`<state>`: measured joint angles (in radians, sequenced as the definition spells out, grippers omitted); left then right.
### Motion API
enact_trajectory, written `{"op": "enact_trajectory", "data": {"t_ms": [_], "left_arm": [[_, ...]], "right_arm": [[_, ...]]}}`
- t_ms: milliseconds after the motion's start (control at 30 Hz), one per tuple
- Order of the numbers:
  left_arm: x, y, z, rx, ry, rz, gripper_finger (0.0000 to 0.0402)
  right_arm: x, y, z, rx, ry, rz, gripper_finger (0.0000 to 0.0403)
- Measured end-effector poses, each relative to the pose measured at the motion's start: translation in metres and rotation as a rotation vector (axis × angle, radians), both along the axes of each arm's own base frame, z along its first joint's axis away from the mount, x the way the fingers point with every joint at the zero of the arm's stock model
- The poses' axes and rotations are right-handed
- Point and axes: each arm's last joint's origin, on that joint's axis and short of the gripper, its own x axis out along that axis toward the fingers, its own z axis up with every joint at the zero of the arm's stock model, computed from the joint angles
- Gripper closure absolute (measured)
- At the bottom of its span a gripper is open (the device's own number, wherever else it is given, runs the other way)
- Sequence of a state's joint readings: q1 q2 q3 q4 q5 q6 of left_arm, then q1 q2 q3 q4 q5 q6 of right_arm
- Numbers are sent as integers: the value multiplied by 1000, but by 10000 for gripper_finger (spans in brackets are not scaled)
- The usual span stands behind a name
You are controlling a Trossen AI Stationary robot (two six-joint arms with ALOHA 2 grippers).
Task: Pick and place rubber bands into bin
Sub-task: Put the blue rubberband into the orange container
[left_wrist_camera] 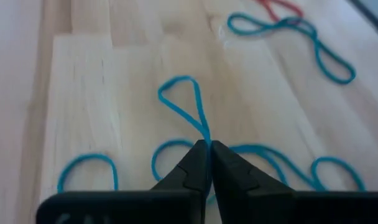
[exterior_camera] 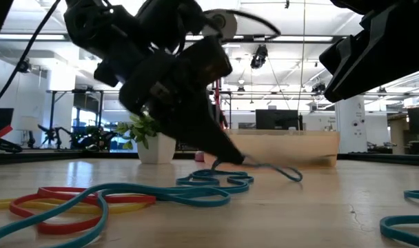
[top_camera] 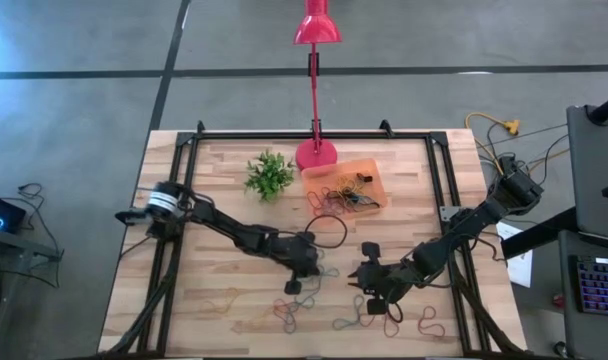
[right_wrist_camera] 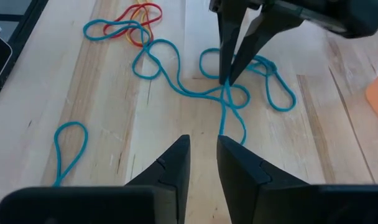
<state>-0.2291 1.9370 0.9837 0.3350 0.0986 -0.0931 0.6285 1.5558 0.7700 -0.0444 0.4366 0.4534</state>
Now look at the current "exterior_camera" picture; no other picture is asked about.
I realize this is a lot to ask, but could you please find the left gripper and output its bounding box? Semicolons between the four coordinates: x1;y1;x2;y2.
93;35;246;166

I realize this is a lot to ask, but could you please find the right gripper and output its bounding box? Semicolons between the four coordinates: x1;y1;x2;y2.
318;0;419;104

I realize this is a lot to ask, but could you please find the teal rubber band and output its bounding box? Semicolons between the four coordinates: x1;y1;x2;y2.
0;182;233;248
212;158;304;183
379;189;419;248
176;168;255;195

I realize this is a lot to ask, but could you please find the red rubber band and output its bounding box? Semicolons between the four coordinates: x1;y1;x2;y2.
8;186;158;236

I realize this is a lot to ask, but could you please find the orange translucent plastic bin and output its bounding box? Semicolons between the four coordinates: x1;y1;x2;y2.
204;129;340;169

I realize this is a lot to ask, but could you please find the yellow rubber band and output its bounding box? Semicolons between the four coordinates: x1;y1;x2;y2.
0;198;149;215

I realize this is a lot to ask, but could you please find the green plant white pot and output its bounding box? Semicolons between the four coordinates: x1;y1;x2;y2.
115;112;178;165

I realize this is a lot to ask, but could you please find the black ceiling spotlight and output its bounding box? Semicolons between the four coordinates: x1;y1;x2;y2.
17;58;32;74
311;81;327;94
249;44;269;70

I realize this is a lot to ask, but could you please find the white round column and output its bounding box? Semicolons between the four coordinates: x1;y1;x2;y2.
334;95;367;154

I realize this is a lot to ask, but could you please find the white shade lamp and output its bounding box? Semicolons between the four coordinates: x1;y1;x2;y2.
15;115;40;149

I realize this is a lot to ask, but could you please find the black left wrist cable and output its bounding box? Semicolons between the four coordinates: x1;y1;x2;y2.
202;8;283;37

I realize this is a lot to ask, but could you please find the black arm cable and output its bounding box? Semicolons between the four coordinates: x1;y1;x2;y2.
0;0;63;111

